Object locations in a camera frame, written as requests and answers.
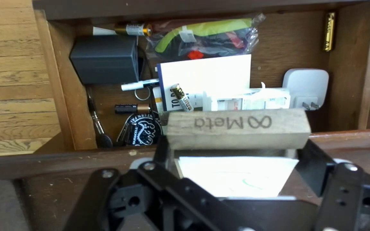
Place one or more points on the white medicine box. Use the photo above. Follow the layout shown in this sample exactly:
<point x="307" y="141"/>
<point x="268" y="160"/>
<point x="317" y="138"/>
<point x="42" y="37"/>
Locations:
<point x="247" y="100"/>

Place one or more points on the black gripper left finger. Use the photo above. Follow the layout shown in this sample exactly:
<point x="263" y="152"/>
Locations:
<point x="161" y="151"/>

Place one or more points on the plastic bag with cables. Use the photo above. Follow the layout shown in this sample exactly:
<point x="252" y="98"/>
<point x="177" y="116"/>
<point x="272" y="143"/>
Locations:
<point x="197" y="38"/>

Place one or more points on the white square hub device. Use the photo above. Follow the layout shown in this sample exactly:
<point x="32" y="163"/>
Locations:
<point x="307" y="87"/>

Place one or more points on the open wooden drawer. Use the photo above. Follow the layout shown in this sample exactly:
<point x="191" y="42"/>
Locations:
<point x="292" y="36"/>

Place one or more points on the wooden block bundle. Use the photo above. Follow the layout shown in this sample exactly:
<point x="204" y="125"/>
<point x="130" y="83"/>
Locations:
<point x="240" y="154"/>

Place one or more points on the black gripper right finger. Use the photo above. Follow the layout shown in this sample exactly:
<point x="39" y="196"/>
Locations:
<point x="313" y="163"/>

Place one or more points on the gold lighter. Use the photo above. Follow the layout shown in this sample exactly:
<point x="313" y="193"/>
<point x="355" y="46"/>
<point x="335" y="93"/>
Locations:
<point x="329" y="30"/>

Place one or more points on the black power adapter box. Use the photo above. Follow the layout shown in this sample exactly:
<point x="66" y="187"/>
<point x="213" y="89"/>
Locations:
<point x="105" y="59"/>

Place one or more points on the white paper card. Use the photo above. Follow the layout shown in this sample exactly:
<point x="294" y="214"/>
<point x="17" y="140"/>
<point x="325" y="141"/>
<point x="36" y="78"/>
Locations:
<point x="202" y="74"/>

